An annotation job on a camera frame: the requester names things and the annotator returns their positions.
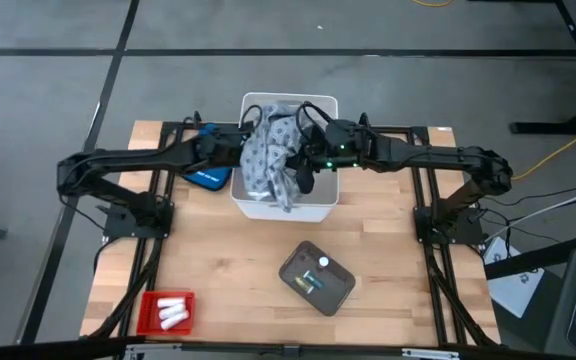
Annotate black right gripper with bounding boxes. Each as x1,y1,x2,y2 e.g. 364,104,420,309
284,118,373,197

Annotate grey patterned hospital gown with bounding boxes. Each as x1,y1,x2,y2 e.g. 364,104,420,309
238,101,315,214

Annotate white perforated plastic basket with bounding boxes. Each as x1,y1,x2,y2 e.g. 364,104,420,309
229,91,341,224

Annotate red plastic bin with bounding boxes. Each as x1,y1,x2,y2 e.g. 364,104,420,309
135,289,197,337

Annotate blue zip pouch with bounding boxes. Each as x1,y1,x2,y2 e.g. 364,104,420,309
181,122,235,193

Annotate blue small packet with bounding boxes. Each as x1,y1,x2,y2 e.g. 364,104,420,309
301,269,326,292

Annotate yellow green small packet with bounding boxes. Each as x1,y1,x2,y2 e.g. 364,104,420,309
293,274,315,296

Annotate dark plastic tray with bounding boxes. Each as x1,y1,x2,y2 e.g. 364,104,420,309
277,239,358,318

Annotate white box with logo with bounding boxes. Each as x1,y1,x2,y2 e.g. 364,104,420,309
482,236,545,320

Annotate left gripper black cable loop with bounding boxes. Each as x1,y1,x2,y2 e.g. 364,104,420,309
239,103,265,133

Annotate gripper black cable loop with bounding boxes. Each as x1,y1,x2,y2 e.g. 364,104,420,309
239,103,265,133
294,100,336,144

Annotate right gripper black cable loop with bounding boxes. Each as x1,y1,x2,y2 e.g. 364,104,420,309
294,100,336,144

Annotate black aluminium table frame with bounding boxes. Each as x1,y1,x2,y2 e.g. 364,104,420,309
86,119,502,351

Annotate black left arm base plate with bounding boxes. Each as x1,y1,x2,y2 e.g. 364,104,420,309
96,196,176,241

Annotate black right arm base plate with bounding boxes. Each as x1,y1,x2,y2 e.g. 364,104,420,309
413,204,486,247

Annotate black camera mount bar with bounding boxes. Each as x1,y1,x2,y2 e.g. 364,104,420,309
0,335,576,360

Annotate grey floor cable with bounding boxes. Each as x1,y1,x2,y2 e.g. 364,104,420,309
496,178,576,237

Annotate yellow floor cable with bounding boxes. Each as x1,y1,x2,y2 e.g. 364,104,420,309
509,118,576,182

